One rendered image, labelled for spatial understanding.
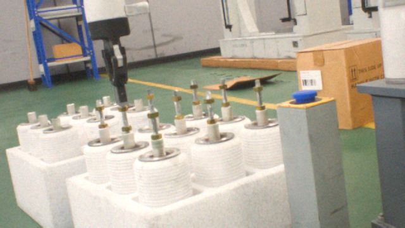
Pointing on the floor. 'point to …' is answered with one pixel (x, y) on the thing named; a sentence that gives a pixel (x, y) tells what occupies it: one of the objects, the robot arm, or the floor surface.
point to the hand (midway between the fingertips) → (121, 95)
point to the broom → (29, 55)
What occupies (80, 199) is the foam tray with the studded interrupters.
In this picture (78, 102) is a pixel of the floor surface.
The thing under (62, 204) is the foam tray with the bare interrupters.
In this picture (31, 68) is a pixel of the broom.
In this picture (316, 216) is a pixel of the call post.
